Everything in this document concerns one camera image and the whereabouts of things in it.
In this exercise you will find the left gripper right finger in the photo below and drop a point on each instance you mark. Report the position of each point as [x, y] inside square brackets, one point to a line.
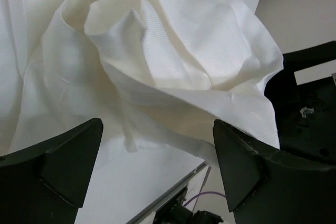
[266, 185]

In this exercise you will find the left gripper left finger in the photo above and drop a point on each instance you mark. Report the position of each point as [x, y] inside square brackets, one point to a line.
[47, 182]

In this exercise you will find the white pleated skirt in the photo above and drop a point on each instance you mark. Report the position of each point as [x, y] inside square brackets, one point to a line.
[156, 72]

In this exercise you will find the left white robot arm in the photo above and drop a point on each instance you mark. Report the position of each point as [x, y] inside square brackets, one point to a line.
[303, 96]

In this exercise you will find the aluminium frame rail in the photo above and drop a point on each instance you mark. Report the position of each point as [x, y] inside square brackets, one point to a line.
[159, 202]

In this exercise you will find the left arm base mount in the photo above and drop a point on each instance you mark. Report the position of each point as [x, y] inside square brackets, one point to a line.
[175, 210]

